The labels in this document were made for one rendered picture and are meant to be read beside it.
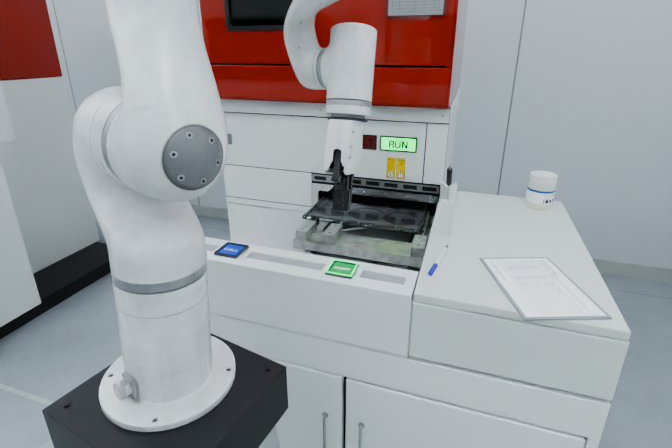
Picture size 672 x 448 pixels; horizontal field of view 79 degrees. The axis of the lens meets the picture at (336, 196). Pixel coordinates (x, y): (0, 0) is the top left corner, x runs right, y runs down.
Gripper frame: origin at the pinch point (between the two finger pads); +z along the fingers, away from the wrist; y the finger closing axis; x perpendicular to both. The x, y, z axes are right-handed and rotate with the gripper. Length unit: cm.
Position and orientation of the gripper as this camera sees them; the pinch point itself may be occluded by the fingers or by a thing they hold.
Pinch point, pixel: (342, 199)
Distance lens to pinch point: 77.6
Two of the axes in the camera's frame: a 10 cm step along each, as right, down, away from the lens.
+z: -0.7, 9.9, 1.5
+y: -3.1, 1.2, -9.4
